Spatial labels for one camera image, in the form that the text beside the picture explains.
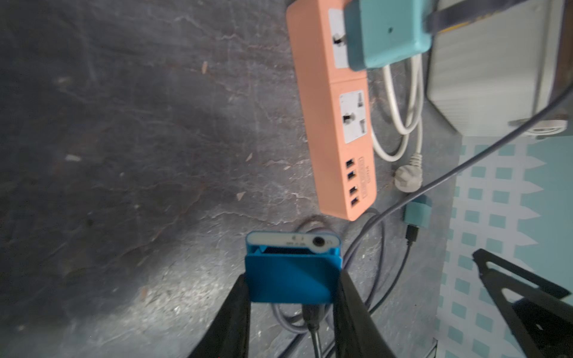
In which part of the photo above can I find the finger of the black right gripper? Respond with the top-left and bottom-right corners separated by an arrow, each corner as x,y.
472,249 -> 572,357

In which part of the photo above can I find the teal usb charger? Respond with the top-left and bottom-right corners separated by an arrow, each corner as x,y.
343,0 -> 433,72
404,195 -> 433,228

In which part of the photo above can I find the white storage box brown lid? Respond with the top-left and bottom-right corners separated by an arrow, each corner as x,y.
427,1 -> 566,137

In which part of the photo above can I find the white power strip cord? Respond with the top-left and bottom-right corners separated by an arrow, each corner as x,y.
369,53 -> 425,194

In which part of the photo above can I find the black usb cable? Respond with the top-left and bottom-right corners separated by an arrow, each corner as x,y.
321,225 -> 422,358
272,84 -> 573,358

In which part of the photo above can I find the orange power strip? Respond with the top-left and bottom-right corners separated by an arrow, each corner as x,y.
286,0 -> 377,221

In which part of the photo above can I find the blue mp3 player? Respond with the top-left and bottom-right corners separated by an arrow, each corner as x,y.
245,230 -> 343,305

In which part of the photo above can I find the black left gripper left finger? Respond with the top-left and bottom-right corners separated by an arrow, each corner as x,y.
188,274 -> 251,358

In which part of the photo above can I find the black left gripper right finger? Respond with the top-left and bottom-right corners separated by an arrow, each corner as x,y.
334,270 -> 395,358

